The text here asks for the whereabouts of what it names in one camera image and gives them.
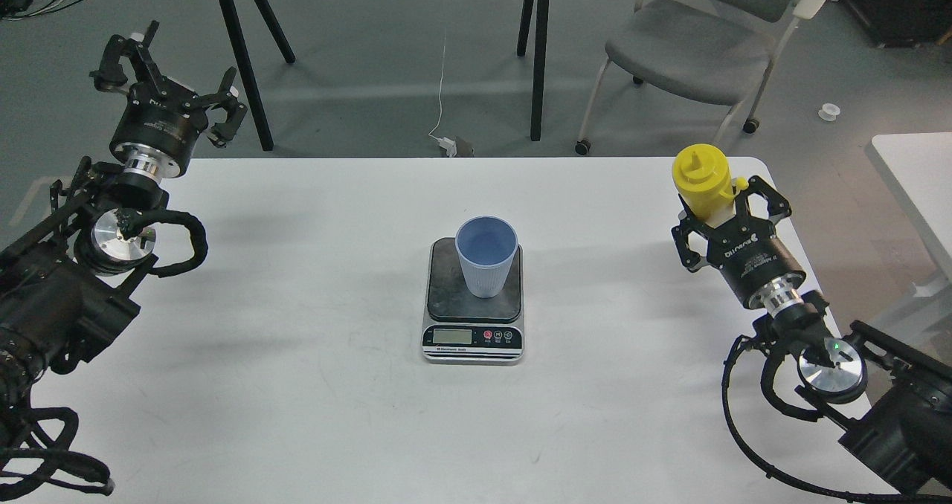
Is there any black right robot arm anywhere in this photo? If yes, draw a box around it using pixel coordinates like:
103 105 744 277
671 176 950 503

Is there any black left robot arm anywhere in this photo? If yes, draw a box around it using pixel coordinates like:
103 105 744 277
1 21 247 501

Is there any black cabinet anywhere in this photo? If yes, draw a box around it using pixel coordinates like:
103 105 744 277
840 0 951 49

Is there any white side table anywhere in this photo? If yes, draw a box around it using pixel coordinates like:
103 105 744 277
866 132 951 343

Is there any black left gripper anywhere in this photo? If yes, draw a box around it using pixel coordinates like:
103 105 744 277
89 19 248 179

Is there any white cable with plug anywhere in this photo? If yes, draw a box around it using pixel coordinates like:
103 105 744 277
428 28 475 158

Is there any grey office chair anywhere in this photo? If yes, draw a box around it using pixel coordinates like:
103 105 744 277
575 0 827 155

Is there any yellow squeeze bottle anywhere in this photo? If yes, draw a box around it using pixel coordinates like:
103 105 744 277
671 143 749 227

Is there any blue ribbed plastic cup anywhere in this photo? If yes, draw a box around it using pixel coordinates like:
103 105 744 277
454 216 519 300

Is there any digital kitchen scale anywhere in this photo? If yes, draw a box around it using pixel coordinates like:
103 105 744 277
419 237 526 366

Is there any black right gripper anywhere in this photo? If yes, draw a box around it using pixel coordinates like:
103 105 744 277
671 175 806 310

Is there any small white spool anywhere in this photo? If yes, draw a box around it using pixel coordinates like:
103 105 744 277
818 102 842 123

